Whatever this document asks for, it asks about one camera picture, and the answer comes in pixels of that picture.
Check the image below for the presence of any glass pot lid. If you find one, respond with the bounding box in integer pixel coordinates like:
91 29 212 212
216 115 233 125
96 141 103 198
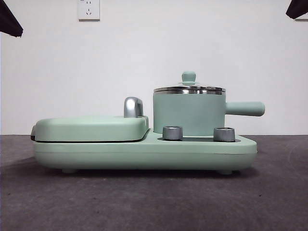
154 71 226 93

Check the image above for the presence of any silver control knob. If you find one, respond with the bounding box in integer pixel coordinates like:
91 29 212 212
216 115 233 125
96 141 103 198
213 127 235 142
162 125 183 141

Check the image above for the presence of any green breakfast machine base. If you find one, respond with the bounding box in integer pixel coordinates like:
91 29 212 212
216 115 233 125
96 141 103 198
32 128 258 175

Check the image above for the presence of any green griddle lid, silver handle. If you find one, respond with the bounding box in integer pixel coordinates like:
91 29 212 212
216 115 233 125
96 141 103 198
30 96 150 144

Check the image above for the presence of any green pot with side handle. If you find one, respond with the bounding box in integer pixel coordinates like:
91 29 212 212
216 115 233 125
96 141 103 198
153 89 266 137

